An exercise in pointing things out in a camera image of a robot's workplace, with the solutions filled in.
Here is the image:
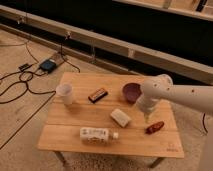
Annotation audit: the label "brown black snack bar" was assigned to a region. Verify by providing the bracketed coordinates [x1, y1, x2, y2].
[88, 88, 108, 103]

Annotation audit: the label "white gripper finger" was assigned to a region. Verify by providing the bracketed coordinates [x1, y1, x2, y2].
[144, 113, 150, 123]

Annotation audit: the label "white plastic bottle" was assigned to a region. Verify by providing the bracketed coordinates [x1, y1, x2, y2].
[80, 127, 119, 143]

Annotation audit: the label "black floor cables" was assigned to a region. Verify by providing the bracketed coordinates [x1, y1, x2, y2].
[0, 39, 81, 105]

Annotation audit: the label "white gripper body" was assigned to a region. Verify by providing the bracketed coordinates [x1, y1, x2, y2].
[136, 95, 159, 114]

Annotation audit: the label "white sponge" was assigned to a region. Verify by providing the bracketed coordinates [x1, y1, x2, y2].
[110, 109, 131, 127]

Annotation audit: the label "translucent plastic cup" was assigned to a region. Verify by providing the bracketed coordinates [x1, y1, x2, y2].
[56, 83, 73, 105]

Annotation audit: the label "purple bowl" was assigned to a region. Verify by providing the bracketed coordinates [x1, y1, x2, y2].
[122, 83, 142, 103]

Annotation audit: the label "wooden folding table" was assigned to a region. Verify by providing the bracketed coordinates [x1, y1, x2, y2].
[38, 72, 184, 160]

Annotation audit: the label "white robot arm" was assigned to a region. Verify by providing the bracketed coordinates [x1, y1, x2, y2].
[136, 74, 213, 171]

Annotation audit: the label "blue black power box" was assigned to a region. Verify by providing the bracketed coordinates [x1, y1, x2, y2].
[39, 59, 56, 73]

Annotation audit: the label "red pepper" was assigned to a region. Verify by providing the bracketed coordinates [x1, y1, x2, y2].
[146, 121, 164, 134]

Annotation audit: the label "small black adapter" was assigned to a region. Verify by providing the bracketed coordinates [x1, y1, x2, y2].
[18, 63, 31, 71]

